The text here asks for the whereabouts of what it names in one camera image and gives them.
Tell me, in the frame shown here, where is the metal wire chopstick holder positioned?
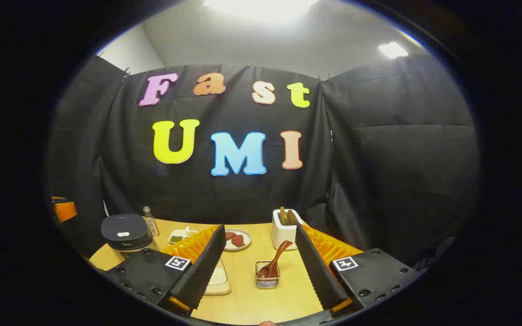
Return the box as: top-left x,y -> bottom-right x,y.
255,261 -> 281,289

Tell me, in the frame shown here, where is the ceiling light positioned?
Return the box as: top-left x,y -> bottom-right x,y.
204,0 -> 318,21
378,42 -> 410,59

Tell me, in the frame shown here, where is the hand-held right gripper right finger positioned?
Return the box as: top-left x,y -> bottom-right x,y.
295,223 -> 420,313

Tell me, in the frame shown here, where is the dark grey rice cooker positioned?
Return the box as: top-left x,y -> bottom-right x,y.
101,214 -> 154,252

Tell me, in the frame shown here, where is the cream rice tray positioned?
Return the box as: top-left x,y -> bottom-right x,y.
204,258 -> 232,296

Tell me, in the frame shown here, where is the round white plate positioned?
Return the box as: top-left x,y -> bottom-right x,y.
223,229 -> 252,252

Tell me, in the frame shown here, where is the white utensil holder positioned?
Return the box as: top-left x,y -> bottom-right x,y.
272,208 -> 305,250

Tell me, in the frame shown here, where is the brown wooden spoon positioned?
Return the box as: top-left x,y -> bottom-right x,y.
257,240 -> 294,279

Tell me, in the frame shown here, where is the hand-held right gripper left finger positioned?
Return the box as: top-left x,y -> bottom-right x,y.
105,224 -> 227,317

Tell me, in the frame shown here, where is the black backdrop cloth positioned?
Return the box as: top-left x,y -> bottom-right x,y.
46,54 -> 481,272

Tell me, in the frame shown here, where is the small clear glass bottle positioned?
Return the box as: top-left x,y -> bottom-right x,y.
143,206 -> 160,237

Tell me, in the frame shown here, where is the white divided grain dish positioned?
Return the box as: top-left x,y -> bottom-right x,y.
169,226 -> 199,244

